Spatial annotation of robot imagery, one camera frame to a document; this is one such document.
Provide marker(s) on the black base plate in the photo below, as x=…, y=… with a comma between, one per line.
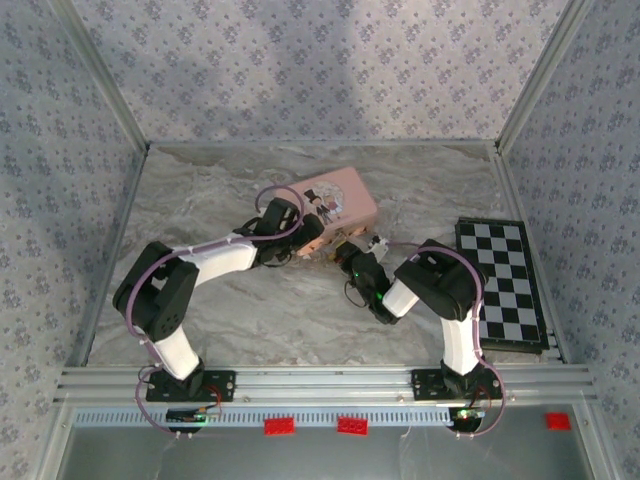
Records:
x=220, y=385
x=425, y=385

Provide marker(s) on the red toy brick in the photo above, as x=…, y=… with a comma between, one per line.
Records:
x=353, y=425
x=279, y=426
x=557, y=421

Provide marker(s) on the black white chessboard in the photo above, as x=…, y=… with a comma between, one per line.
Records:
x=510, y=280

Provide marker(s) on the grey metal sheet panel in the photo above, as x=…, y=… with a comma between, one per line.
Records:
x=325, y=455

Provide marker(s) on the left green circuit board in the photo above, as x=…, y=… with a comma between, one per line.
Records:
x=192, y=416

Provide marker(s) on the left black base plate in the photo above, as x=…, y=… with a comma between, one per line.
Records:
x=220, y=385

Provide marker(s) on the green circuit board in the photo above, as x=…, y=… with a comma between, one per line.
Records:
x=192, y=416
x=466, y=415

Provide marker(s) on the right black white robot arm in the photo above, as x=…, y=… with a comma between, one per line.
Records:
x=440, y=285

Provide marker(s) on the right green circuit board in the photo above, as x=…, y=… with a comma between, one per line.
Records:
x=466, y=415

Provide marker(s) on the aluminium mounting rail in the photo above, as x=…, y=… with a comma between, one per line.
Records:
x=325, y=382

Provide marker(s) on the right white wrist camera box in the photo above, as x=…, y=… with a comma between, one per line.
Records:
x=380, y=246

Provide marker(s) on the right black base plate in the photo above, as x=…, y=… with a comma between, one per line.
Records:
x=425, y=385

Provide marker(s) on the pink tin box with couple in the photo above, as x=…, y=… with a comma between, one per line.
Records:
x=350, y=195

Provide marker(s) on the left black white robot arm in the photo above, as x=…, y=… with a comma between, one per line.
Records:
x=160, y=300

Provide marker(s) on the aluminium frame post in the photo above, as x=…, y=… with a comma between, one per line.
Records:
x=100, y=75
x=545, y=70

